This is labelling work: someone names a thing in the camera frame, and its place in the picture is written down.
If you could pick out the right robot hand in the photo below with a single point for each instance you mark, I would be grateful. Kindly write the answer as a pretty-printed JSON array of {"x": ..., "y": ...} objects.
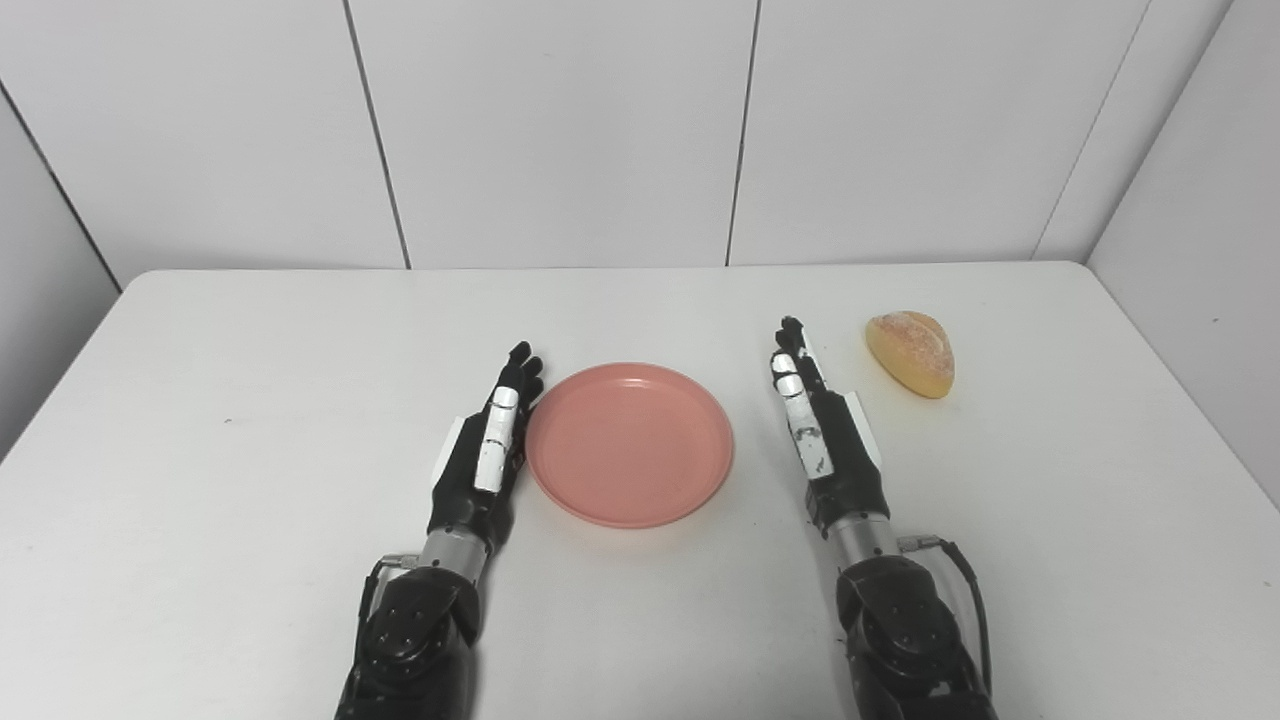
[{"x": 830, "y": 440}]

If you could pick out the pink plate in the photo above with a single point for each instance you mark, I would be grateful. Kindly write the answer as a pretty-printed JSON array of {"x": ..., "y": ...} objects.
[{"x": 630, "y": 445}]

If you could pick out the bread roll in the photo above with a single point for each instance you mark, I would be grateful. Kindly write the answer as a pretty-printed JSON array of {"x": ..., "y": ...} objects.
[{"x": 912, "y": 352}]

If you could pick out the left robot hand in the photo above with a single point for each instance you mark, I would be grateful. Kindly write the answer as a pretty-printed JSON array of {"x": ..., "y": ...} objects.
[{"x": 485, "y": 450}]

